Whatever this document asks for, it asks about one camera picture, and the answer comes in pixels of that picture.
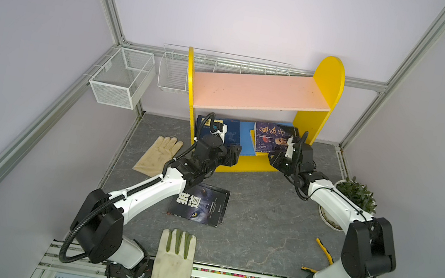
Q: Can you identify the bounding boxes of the white green work glove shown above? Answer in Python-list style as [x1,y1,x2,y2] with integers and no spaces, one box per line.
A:
[151,229,197,278]

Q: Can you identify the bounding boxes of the yellow wooden bookshelf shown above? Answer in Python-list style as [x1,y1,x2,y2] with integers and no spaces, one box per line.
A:
[168,31,350,192]

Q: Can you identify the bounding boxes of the white wire wall basket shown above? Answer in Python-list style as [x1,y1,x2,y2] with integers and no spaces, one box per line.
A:
[157,44,292,93]

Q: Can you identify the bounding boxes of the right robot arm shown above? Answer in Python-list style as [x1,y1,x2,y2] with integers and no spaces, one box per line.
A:
[268,138,397,278]

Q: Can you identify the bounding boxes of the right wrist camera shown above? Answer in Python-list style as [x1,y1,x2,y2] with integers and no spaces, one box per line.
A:
[285,136,299,160]

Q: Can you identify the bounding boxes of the yellow cartoon book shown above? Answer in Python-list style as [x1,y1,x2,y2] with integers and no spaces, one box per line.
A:
[247,129,256,156]

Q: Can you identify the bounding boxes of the white mesh box basket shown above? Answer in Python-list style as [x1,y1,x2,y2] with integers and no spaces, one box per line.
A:
[90,48,156,110]

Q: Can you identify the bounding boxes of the dark book under yellow book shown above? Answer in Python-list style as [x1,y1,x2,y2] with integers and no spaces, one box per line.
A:
[167,183,231,228]

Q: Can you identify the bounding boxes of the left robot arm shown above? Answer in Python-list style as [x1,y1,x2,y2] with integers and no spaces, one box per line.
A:
[58,133,242,278]

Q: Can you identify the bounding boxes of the beige cloth glove on table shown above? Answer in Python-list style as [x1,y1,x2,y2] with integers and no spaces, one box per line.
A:
[133,136,184,177]

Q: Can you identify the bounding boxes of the potted green plant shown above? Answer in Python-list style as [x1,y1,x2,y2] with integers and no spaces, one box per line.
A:
[318,177,377,232]

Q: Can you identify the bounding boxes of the purple portrait cover book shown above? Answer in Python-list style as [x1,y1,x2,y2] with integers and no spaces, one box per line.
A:
[254,122,299,154]

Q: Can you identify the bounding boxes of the yellow handled pliers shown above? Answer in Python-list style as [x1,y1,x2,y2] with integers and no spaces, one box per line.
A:
[300,238,334,274]

